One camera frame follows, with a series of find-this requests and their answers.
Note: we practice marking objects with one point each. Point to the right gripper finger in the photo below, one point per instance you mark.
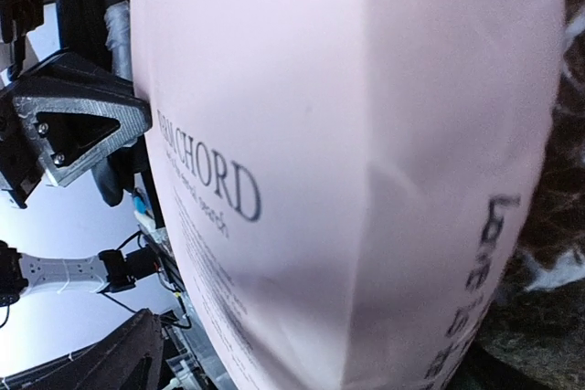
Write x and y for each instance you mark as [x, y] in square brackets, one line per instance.
[130, 357]

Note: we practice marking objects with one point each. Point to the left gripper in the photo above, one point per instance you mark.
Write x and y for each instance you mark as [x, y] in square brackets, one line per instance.
[61, 117]

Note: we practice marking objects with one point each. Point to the pink Warm Chord book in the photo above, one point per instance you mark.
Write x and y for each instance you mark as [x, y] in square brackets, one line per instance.
[343, 181]

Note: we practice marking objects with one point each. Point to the black student bag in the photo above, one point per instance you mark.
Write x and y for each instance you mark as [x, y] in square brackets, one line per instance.
[99, 31]

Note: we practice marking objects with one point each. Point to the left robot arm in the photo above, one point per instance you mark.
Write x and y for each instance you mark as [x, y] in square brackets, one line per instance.
[23, 274]

